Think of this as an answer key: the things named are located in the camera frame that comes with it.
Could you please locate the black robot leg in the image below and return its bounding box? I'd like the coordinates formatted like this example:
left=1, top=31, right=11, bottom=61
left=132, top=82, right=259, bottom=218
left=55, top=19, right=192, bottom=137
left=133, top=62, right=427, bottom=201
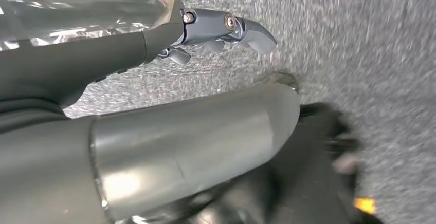
left=129, top=102, right=384, bottom=224

